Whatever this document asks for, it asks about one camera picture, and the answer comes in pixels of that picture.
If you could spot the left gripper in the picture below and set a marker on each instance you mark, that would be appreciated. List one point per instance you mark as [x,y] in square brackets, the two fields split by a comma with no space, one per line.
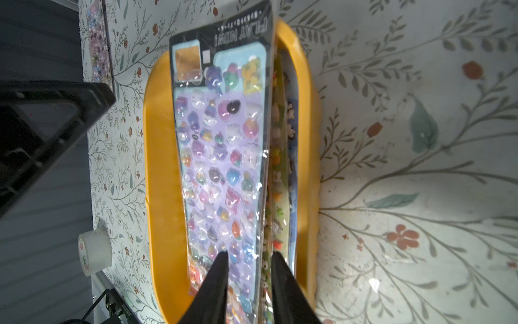
[40,121]

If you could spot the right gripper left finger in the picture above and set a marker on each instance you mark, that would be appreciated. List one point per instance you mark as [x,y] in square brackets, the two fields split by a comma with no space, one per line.
[210,303]

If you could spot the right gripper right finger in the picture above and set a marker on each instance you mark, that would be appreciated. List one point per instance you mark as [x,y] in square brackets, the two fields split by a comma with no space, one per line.
[289,303]

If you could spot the pink cat sticker sheet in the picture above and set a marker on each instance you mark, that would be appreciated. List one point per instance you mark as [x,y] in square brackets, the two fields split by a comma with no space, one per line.
[98,44]

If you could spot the yellow storage tray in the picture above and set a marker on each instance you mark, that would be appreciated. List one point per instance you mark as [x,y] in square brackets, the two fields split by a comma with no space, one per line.
[164,205]

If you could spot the purple sticker sheet black border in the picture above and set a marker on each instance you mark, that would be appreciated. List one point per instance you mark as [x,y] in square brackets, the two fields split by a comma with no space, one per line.
[222,90]

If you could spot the colourful sticker sheet in tray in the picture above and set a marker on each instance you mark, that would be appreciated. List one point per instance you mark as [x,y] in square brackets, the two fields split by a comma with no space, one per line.
[277,228]

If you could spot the white tape roll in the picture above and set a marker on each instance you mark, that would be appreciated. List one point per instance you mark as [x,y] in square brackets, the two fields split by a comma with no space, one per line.
[94,249]

